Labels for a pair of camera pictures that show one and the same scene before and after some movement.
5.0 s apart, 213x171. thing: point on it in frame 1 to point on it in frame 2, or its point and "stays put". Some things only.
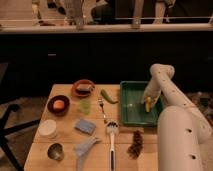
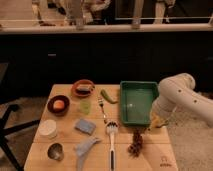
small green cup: x=85 y=106 stays put
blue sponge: x=85 y=126 stays put
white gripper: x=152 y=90 to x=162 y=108
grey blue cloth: x=83 y=149 stays put
